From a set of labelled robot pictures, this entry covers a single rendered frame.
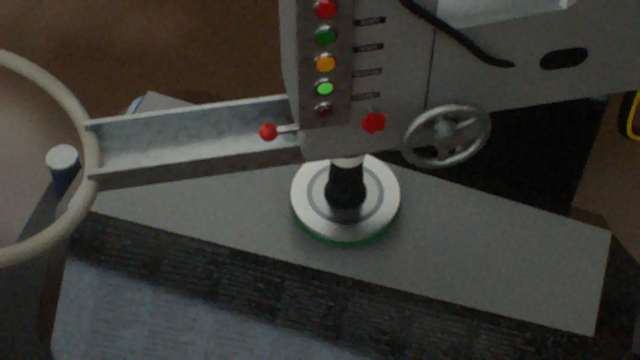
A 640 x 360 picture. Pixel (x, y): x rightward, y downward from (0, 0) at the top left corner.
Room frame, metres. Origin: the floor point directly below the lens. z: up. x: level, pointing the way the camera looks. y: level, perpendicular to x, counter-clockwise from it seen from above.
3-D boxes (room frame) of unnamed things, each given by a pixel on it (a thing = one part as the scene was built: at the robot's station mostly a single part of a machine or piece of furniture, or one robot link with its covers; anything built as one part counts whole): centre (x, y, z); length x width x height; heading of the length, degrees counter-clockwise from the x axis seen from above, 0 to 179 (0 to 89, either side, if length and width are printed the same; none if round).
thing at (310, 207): (1.06, -0.04, 0.88); 0.21 x 0.21 x 0.01
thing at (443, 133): (0.96, -0.19, 1.20); 0.15 x 0.10 x 0.15; 102
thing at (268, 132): (0.96, 0.07, 1.18); 0.08 x 0.03 x 0.03; 102
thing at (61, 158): (1.75, 0.81, 0.08); 0.10 x 0.10 x 0.13
